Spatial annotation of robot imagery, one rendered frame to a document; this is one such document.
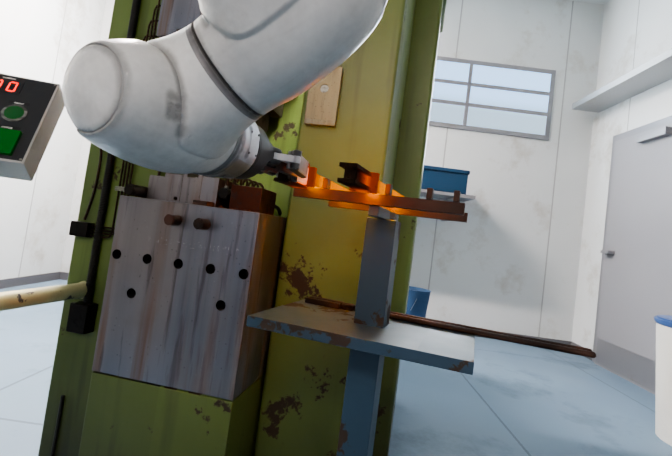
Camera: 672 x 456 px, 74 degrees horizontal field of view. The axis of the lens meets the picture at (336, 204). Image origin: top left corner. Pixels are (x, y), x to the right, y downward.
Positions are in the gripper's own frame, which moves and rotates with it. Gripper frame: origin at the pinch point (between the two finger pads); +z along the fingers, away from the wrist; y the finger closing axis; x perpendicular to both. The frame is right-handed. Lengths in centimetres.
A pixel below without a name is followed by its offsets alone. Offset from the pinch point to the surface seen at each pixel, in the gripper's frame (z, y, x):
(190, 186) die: 33, -42, -2
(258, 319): 7.6, -6.0, -26.4
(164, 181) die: 32, -50, -1
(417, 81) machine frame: 96, 4, 51
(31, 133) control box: 17, -80, 6
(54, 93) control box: 24, -84, 19
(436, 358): 7.1, 25.9, -26.7
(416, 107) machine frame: 96, 4, 41
